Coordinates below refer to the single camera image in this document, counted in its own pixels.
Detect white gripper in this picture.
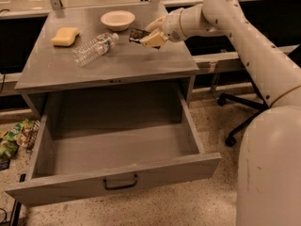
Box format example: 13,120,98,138
140,8,187,48

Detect yellow sponge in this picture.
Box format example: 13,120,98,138
51,27,80,47

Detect grey open top drawer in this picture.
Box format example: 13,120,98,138
6,83,221,206

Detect white paper bowl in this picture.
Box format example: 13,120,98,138
101,10,135,32

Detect black office chair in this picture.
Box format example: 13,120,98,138
216,44,301,148

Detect grey counter cabinet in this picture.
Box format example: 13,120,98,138
15,3,198,115

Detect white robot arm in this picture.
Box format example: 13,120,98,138
141,0,301,226

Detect black drawer handle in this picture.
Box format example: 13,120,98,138
103,174,138,191

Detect clear plastic water bottle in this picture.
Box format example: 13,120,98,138
72,33,119,67

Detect green snack bags pile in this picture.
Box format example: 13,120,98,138
0,120,40,162

